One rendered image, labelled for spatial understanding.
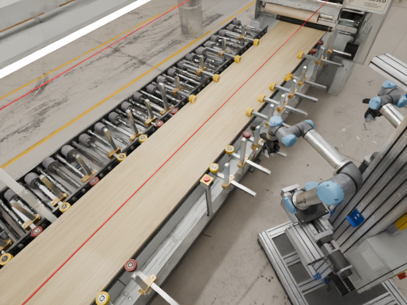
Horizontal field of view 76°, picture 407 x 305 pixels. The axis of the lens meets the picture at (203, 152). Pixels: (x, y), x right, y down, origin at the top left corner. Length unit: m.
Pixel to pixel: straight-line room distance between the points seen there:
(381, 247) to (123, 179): 1.88
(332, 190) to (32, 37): 1.33
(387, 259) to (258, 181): 1.84
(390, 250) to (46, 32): 1.89
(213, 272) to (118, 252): 1.12
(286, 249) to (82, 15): 2.42
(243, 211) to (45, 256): 1.93
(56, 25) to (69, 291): 1.62
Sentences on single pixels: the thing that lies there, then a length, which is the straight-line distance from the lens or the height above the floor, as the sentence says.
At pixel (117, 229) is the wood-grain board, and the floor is 0.90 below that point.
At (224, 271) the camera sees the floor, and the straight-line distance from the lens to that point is 2.83.
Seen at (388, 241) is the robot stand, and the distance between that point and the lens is 1.86.
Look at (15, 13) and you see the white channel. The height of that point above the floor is 2.44.
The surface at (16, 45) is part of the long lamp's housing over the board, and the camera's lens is 1.03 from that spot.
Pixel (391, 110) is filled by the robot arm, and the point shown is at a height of 1.64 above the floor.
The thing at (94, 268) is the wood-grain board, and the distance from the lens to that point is 2.09.
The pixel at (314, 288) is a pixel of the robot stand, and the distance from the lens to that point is 2.68.
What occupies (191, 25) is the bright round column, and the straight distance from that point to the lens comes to 5.99.
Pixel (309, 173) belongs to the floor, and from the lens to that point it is 3.50.
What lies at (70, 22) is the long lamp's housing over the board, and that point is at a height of 2.36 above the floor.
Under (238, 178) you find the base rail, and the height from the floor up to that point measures 0.70.
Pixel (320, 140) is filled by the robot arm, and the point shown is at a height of 1.64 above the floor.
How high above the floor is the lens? 2.74
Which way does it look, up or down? 51 degrees down
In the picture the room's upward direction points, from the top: 5 degrees counter-clockwise
